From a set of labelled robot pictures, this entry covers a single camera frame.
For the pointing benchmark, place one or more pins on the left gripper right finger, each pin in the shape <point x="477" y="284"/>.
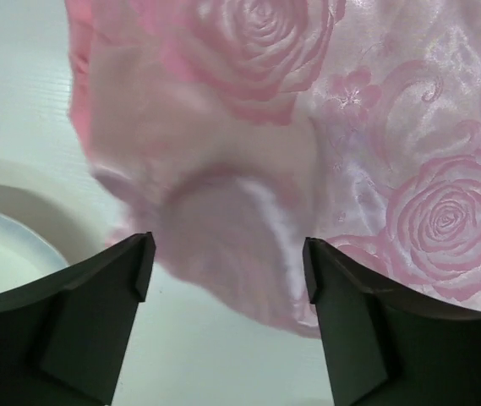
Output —
<point x="386" y="344"/>

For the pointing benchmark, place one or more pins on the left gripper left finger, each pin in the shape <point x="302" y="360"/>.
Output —
<point x="63" y="337"/>

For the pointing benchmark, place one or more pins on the pink rose satin cloth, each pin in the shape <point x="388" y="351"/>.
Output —
<point x="234" y="130"/>

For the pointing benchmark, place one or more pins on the white round plate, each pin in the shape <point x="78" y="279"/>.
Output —
<point x="28" y="251"/>

